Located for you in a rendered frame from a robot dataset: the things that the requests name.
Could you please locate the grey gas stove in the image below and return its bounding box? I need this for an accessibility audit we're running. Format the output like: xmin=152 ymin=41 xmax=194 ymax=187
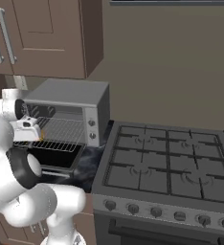
xmin=90 ymin=120 xmax=224 ymax=245

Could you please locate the grey toaster oven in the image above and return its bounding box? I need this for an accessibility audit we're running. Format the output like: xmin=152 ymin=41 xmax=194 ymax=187
xmin=22 ymin=78 xmax=111 ymax=153

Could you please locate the black oven door handle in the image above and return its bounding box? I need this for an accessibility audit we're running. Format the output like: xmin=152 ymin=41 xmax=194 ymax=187
xmin=108 ymin=218 xmax=224 ymax=245

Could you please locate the silver toaster oven door handle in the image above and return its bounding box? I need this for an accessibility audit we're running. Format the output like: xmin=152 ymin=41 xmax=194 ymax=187
xmin=40 ymin=169 xmax=72 ymax=179

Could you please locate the black glass toaster oven door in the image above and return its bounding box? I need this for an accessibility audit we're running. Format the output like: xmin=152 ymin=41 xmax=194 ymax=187
xmin=26 ymin=143 xmax=87 ymax=180

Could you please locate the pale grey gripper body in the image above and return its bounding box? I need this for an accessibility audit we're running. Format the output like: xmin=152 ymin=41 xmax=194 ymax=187
xmin=13 ymin=123 xmax=43 ymax=144

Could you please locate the wire toaster oven rack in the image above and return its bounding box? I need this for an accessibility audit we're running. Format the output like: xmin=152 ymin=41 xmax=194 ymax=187
xmin=13 ymin=116 xmax=86 ymax=153

